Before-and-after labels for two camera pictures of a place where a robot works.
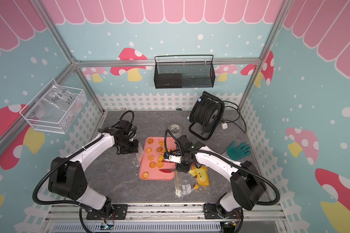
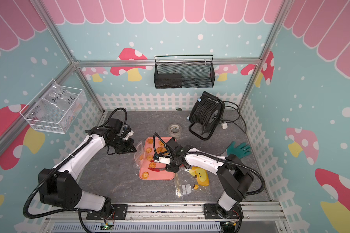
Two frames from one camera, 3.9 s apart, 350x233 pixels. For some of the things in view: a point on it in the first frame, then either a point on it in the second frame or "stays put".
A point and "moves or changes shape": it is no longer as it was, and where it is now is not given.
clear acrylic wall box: (54, 108) stays put
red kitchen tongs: (167, 170) moves or changes shape
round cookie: (145, 174) stays put
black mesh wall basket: (184, 74) stays put
